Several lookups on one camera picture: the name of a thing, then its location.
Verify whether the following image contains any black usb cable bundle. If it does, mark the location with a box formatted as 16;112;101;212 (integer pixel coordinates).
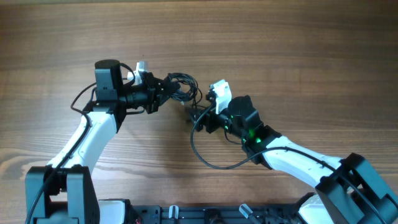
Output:
166;72;203;108

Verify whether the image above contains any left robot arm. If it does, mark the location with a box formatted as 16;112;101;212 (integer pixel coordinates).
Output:
25;59;180;223

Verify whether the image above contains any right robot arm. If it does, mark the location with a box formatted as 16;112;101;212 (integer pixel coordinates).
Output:
189;96;397;223

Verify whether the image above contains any right camera black cable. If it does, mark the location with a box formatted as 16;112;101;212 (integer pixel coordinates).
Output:
190;102;388;224

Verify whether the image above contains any camera black cable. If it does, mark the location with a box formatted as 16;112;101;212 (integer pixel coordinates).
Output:
24;62;137;224
190;102;388;224

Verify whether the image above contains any left camera black cable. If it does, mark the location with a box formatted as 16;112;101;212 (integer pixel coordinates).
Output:
24;62;137;224

